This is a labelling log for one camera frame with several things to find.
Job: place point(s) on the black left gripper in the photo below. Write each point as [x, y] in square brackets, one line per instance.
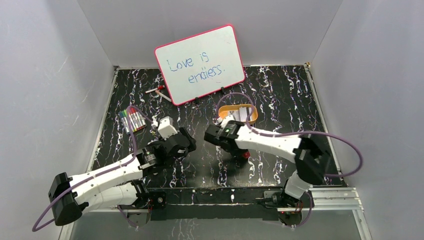
[187, 141]

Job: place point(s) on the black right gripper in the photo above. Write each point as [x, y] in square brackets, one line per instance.
[237, 153]

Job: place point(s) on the orange oval tray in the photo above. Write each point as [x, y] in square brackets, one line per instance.
[224, 110]

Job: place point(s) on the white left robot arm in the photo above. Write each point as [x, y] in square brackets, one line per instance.
[118, 183]

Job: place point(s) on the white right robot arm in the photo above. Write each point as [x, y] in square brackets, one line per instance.
[307, 151]

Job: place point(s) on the pack of coloured markers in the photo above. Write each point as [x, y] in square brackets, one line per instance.
[132, 120]

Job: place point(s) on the white marker pen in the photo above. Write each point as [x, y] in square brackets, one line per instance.
[163, 95]

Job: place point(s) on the red capped marker pen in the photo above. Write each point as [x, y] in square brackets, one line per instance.
[160, 87]

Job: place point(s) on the pink framed whiteboard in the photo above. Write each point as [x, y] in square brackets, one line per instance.
[202, 64]

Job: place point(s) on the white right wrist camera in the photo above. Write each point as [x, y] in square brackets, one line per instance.
[226, 120]

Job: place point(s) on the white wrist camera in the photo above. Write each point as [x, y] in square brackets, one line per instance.
[165, 127]
[226, 120]

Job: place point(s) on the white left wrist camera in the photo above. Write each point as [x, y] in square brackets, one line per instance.
[165, 127]

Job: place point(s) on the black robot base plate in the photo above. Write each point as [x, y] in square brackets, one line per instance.
[263, 203]

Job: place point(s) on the aluminium frame rail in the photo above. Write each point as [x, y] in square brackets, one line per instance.
[337, 215]

